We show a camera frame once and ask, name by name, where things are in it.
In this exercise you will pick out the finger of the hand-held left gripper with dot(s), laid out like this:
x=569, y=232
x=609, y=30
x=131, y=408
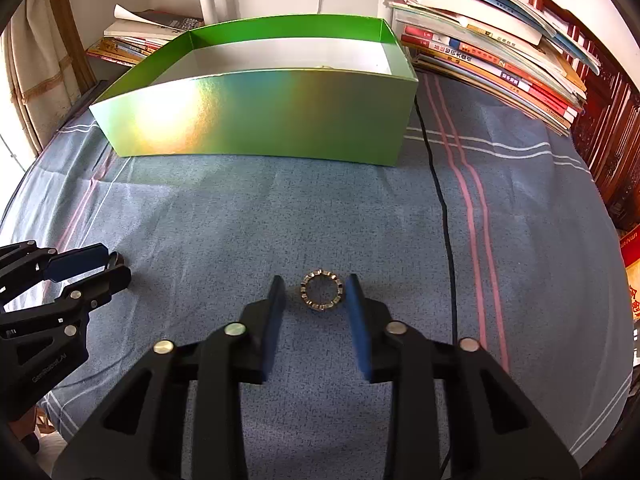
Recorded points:
x=75, y=260
x=107, y=282

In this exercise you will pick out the small stack of books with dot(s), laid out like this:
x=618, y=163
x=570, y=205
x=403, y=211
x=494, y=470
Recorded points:
x=140, y=35

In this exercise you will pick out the tall stack of books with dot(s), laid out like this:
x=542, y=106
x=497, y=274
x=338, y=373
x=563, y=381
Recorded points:
x=490, y=55

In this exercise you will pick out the red and yellow box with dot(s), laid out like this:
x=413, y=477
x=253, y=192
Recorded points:
x=632, y=280

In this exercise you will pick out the blue striped tablecloth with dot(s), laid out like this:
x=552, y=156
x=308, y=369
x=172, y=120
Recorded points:
x=250, y=210

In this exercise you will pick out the carved dark wooden furniture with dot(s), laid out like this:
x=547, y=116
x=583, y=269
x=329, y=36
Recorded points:
x=615, y=125

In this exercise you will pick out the beige curtain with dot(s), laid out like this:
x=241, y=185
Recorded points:
x=40, y=70

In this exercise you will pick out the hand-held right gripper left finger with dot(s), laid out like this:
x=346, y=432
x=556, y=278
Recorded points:
x=274, y=320

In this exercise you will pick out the shiny green cardboard box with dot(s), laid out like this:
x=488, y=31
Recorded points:
x=250, y=115

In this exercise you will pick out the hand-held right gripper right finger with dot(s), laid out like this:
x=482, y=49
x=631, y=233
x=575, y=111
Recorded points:
x=359, y=330

